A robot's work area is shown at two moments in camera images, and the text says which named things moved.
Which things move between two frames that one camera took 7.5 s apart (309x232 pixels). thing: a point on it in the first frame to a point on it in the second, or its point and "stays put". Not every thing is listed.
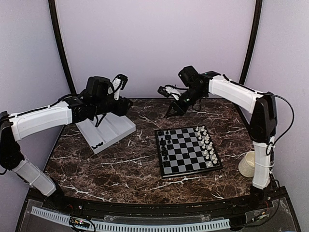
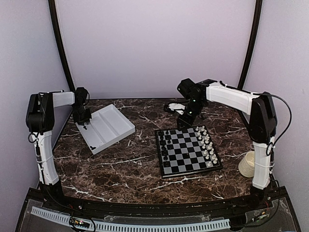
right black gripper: (180, 109) to (182, 121)
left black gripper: (123, 107) to (80, 122)
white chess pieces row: (207, 145) stays put
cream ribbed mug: (246, 166) stays put
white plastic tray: (111, 130) stays put
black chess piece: (166, 164) stays put
